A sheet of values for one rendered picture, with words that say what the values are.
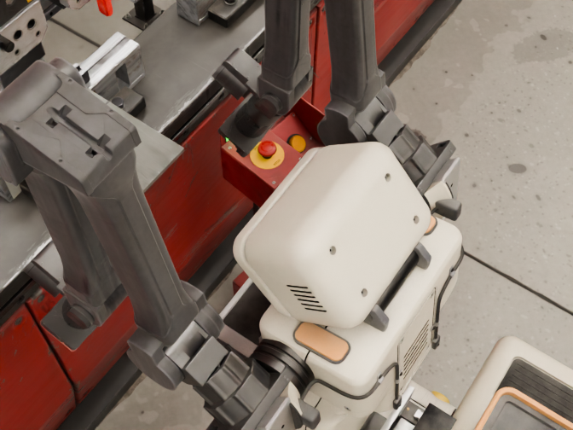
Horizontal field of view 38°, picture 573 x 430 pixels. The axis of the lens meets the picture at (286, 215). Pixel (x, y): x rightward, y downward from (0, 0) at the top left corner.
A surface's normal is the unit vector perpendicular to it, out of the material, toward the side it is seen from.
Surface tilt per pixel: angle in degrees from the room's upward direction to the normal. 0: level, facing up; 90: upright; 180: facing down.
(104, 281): 90
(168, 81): 0
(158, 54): 0
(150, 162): 0
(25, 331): 90
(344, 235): 47
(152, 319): 82
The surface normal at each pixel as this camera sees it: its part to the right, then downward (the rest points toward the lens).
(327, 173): -0.54, -0.72
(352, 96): -0.54, 0.57
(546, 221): 0.01, -0.52
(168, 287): 0.82, 0.40
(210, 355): 0.51, -0.13
